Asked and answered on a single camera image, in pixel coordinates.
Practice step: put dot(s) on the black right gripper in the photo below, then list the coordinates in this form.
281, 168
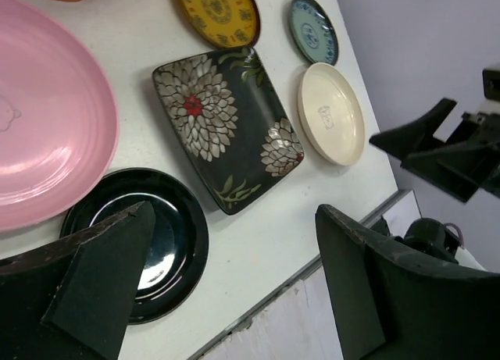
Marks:
463, 164

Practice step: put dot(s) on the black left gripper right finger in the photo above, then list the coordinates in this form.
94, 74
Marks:
391, 301

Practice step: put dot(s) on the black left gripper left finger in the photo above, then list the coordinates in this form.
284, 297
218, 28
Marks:
72, 298

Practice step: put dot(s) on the pink round plate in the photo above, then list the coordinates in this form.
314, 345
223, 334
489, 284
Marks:
59, 118

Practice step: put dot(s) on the black square floral plate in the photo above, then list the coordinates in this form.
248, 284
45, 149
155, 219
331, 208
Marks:
230, 122

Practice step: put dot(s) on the black round plate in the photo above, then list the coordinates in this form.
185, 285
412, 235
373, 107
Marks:
180, 242

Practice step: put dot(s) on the cream round plate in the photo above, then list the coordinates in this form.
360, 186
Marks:
331, 115

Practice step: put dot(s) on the blue patterned round plate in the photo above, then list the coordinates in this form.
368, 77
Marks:
313, 32

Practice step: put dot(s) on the yellow patterned round plate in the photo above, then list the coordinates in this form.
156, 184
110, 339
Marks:
225, 23

